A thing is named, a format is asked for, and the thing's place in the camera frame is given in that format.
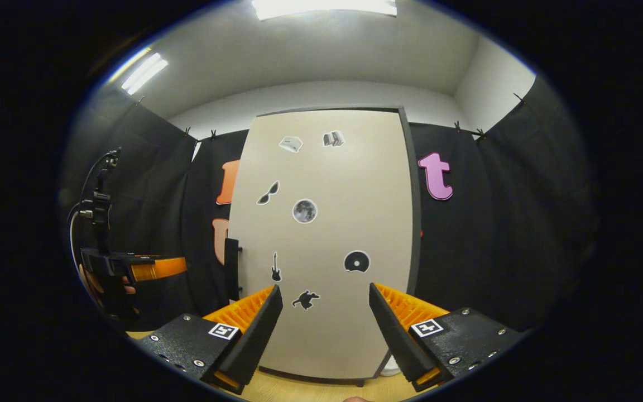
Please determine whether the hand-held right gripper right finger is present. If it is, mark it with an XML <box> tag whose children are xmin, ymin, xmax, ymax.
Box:
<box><xmin>369</xmin><ymin>282</ymin><xmax>526</xmax><ymax>393</ymax></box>

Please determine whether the dark grey cabinet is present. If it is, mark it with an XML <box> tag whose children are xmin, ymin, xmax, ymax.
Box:
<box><xmin>227</xmin><ymin>105</ymin><xmax>425</xmax><ymax>388</ymax></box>

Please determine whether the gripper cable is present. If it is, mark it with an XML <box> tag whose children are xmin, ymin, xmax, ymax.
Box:
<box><xmin>66</xmin><ymin>151</ymin><xmax>117</xmax><ymax>280</ymax></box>

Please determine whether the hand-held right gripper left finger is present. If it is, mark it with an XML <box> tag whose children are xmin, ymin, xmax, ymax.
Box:
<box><xmin>132</xmin><ymin>285</ymin><xmax>284</xmax><ymax>396</ymax></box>

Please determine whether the black door handle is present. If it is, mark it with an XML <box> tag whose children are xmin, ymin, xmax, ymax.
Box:
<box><xmin>224</xmin><ymin>238</ymin><xmax>243</xmax><ymax>303</ymax></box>

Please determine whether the black backdrop cloth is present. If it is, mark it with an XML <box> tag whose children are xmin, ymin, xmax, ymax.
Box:
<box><xmin>59</xmin><ymin>75</ymin><xmax>598</xmax><ymax>336</ymax></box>

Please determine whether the ceiling light strip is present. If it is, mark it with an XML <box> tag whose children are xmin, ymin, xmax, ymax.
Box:
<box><xmin>121</xmin><ymin>52</ymin><xmax>170</xmax><ymax>95</ymax></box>

